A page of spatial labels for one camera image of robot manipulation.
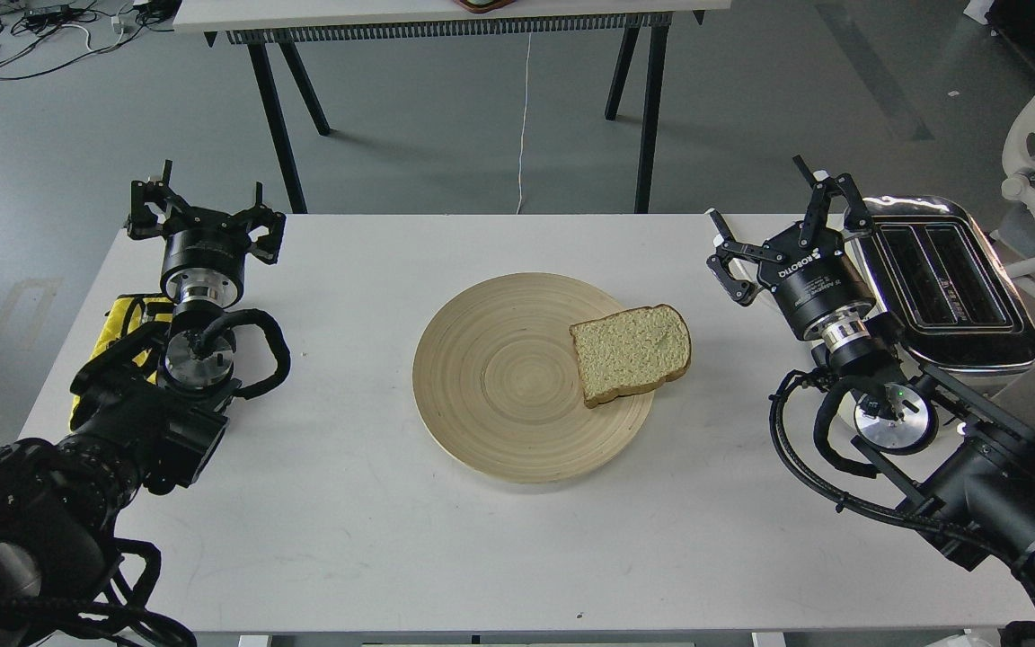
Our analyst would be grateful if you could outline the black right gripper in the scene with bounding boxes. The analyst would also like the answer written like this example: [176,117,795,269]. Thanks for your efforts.
[706,155,875,341]

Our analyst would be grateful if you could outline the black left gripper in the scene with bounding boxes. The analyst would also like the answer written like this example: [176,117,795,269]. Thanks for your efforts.
[126,160,287,306]

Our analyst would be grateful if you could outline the slice of brown bread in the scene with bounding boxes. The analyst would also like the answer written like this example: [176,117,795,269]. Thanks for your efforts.
[570,304,693,409]

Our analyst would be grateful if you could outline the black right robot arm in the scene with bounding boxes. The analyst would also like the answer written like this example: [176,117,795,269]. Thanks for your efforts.
[706,156,1035,646]

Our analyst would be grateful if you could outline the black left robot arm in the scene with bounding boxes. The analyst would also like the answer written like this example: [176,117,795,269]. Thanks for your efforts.
[0,161,291,646]

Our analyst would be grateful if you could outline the cream chrome two-slot toaster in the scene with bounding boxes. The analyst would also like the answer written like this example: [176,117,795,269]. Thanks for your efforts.
[852,195,1035,398]

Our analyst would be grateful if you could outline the yellow black cloth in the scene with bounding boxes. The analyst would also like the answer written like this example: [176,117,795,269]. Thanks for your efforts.
[68,292,175,431]

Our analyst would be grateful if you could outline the white background table black legs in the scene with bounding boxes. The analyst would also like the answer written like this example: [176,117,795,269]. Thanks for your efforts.
[170,1,734,213]

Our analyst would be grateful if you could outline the round wooden plate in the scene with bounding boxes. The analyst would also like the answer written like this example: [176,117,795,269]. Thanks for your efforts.
[413,273,653,483]

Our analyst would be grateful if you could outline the brown object on background table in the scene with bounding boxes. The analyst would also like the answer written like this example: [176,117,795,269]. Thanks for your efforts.
[455,0,514,13]

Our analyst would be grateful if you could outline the black floor cables and adapters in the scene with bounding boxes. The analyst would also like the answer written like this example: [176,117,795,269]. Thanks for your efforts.
[0,0,181,95]

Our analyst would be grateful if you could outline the white hanging cable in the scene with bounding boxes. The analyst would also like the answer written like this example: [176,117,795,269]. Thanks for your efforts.
[516,32,534,215]

